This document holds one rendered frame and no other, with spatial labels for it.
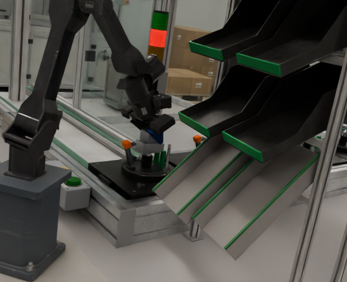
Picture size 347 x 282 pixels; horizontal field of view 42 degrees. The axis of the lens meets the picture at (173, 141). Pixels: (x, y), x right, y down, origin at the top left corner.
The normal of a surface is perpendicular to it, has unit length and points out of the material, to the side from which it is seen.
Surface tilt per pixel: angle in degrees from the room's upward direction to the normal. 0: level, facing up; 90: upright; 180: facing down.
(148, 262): 0
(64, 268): 0
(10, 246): 90
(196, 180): 45
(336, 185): 90
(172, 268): 0
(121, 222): 90
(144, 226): 90
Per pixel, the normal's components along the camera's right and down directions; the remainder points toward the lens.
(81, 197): 0.59, 0.31
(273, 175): -0.52, -0.67
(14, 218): -0.25, 0.25
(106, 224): -0.79, 0.07
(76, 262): 0.15, -0.95
